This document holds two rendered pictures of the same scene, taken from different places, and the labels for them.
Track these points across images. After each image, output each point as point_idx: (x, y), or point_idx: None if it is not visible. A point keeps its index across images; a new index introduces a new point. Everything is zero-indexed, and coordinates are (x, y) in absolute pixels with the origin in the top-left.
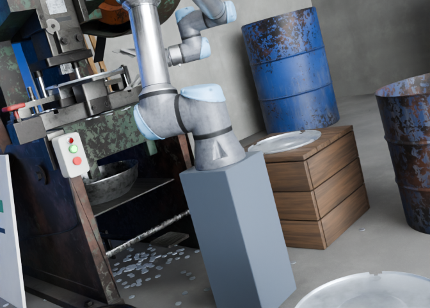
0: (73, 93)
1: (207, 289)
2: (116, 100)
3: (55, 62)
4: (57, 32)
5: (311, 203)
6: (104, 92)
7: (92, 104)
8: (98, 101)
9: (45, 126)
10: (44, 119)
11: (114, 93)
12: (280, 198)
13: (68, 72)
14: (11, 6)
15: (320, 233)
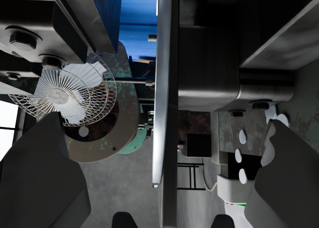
0: (188, 20)
1: None
2: (300, 47)
3: (107, 47)
4: (36, 62)
5: None
6: (222, 99)
7: (227, 110)
8: (231, 106)
9: (208, 111)
10: (199, 110)
11: (265, 48)
12: None
13: None
14: (22, 93)
15: None
